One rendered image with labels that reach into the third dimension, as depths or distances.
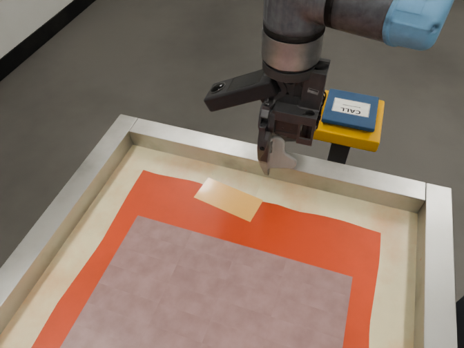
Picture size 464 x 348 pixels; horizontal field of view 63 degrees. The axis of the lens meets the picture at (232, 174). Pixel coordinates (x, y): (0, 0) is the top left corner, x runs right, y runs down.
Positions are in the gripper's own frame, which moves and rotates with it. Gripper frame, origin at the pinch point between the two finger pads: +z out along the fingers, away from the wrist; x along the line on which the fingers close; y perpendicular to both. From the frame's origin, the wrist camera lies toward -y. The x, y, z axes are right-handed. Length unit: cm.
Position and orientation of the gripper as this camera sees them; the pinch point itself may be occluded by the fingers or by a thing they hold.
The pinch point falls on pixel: (266, 158)
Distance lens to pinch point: 65.7
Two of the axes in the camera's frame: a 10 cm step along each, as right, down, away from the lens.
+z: 0.2, 6.4, 7.7
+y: 9.5, 2.3, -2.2
